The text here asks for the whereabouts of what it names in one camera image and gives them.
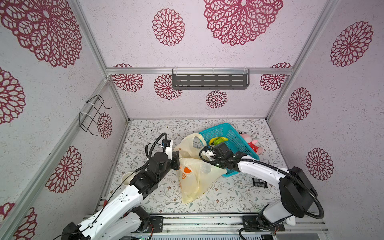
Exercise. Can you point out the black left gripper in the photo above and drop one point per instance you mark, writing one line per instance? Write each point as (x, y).
(174, 159)

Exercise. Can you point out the yellow toy banana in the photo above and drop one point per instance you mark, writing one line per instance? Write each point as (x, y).
(211, 141)

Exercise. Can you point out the cream plastic bag orange print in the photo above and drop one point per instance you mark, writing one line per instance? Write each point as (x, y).
(195, 175)

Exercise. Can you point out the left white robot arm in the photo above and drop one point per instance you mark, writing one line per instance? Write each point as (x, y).
(123, 214)

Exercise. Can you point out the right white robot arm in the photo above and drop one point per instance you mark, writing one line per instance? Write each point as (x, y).
(298, 197)

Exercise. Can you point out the teal plastic basket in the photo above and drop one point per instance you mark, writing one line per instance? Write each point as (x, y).
(234, 139)

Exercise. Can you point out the green toy fruit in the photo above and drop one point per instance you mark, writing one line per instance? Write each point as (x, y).
(219, 141)

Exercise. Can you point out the pink plush toy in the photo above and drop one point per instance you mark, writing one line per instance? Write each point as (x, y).
(253, 144)

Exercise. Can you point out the small black packet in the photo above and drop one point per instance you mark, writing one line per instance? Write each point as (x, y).
(260, 183)

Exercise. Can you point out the white paper cup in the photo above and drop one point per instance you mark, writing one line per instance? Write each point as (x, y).
(127, 177)

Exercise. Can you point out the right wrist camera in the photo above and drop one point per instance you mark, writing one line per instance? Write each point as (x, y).
(207, 154)

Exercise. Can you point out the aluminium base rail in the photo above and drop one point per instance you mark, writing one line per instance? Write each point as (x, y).
(227, 226)

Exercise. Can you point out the grey slotted wall shelf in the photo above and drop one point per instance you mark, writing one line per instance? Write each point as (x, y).
(210, 81)

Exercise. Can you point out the black wire wall rack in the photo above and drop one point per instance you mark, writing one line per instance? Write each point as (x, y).
(86, 119)

